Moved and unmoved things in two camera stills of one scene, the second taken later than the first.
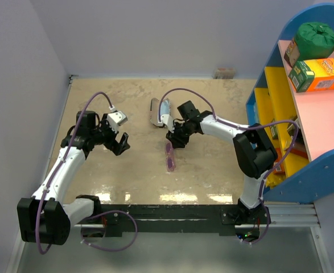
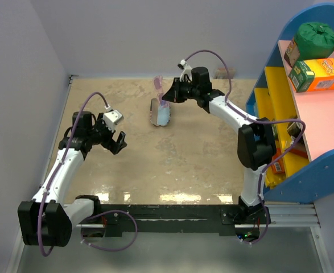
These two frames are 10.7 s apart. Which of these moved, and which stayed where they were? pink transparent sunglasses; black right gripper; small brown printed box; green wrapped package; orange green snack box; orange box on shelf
Moved: pink transparent sunglasses; black right gripper
Stayed: orange box on shelf; green wrapped package; orange green snack box; small brown printed box
